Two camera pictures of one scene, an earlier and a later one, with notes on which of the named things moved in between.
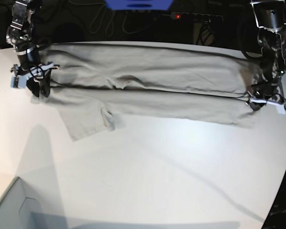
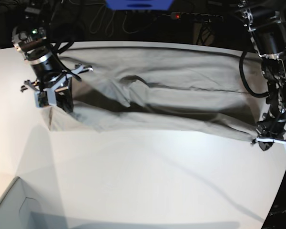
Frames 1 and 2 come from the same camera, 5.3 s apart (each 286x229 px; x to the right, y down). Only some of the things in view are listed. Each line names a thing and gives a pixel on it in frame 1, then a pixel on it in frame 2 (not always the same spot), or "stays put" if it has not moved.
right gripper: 268,97 to 269,132
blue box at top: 139,5 stays put
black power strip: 191,16 stays put
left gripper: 25,74 to 56,90
